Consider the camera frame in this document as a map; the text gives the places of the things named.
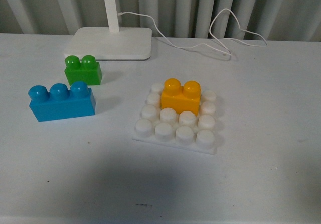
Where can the yellow two-stud block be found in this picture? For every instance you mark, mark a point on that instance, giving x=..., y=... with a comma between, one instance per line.
x=181, y=98

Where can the green two-stud block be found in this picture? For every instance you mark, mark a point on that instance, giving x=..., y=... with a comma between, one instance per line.
x=86, y=69

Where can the blue three-stud block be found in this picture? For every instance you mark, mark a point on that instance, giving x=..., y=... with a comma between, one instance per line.
x=60, y=102

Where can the white lamp stand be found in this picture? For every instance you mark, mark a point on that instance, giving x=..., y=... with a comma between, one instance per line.
x=112, y=42

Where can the white studded base plate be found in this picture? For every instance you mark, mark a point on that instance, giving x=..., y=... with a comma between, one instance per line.
x=184, y=131

